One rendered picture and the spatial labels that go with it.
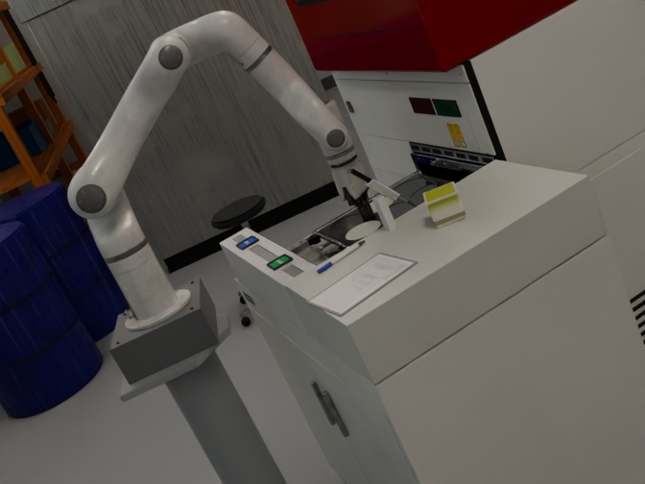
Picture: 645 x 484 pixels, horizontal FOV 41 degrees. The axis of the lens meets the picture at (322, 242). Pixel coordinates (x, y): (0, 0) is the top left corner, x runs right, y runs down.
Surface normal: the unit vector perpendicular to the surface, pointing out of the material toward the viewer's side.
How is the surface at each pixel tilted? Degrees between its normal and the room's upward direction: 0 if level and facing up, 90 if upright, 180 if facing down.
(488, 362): 90
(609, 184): 90
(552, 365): 90
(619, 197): 90
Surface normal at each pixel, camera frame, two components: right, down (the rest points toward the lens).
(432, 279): 0.39, 0.18
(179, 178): 0.15, 0.31
